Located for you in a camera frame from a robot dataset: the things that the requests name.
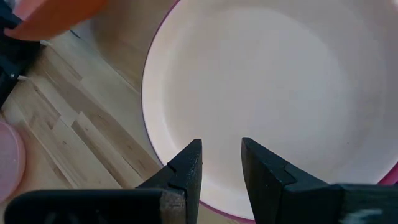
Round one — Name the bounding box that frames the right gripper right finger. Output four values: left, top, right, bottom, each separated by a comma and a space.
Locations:
241, 137, 398, 224

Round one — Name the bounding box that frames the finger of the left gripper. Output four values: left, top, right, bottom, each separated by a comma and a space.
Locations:
0, 0, 24, 30

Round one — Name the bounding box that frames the orange plate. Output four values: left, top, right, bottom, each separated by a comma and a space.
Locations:
4, 0, 108, 41

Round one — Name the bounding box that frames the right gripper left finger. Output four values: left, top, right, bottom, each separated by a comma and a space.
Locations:
4, 139, 203, 224

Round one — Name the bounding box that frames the light pink plate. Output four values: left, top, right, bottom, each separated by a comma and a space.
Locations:
0, 120, 27, 205

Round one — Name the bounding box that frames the magenta pink plate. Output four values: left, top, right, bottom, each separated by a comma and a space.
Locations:
141, 0, 398, 224

